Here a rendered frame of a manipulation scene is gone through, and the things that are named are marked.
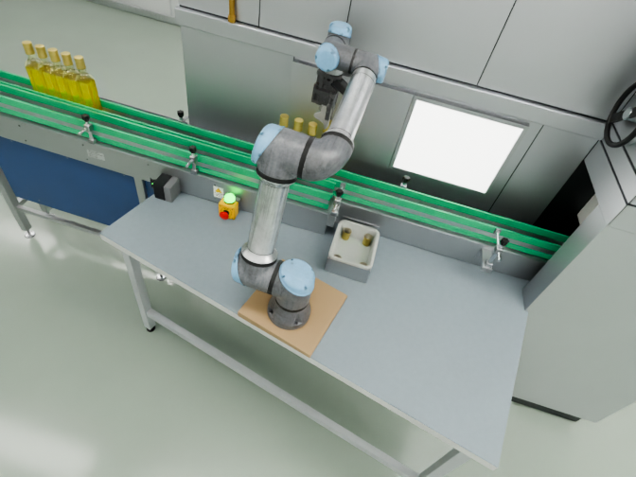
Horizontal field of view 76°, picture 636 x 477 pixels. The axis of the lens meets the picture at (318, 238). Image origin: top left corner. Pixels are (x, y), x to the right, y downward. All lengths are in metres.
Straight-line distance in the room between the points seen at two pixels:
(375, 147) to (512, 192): 0.60
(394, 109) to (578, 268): 0.87
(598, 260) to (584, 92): 0.57
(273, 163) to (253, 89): 0.77
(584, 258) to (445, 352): 0.57
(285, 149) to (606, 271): 1.17
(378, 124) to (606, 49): 0.76
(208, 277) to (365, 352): 0.63
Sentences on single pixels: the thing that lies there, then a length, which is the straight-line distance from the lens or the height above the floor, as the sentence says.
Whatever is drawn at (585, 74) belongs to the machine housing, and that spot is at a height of 1.53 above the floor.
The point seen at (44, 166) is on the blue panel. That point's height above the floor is 0.63.
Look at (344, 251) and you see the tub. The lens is 1.67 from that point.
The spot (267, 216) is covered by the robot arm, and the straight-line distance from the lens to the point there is 1.17.
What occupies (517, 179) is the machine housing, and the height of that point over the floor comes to 1.08.
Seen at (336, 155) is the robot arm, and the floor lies 1.39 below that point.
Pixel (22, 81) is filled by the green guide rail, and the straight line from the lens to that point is 2.37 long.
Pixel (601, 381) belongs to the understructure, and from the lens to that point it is 2.30.
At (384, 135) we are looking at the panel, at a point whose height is 1.13.
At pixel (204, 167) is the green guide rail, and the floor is 0.91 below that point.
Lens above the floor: 2.00
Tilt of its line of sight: 47 degrees down
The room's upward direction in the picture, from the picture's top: 13 degrees clockwise
